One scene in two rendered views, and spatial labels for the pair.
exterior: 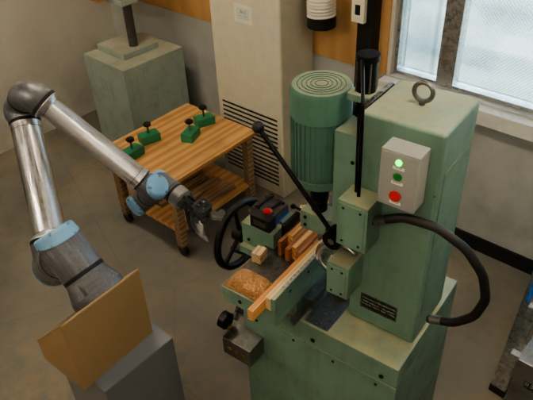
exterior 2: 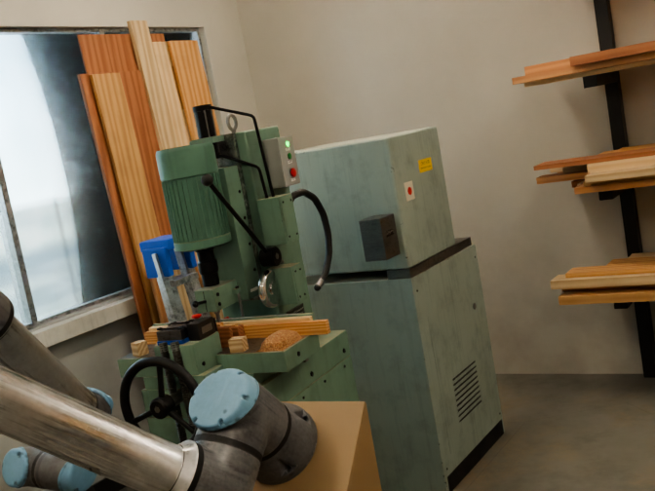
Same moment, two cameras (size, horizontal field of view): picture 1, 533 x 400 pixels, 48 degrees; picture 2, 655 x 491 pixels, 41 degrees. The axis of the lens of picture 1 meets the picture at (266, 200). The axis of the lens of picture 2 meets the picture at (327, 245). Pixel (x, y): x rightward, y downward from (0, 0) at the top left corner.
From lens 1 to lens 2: 3.07 m
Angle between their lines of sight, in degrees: 93
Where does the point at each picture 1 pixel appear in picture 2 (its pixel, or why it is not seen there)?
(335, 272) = (297, 273)
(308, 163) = (221, 211)
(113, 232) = not seen: outside the picture
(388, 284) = not seen: hidden behind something
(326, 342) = (317, 361)
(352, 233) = (291, 223)
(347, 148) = (234, 180)
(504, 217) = not seen: hidden behind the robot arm
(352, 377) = (335, 381)
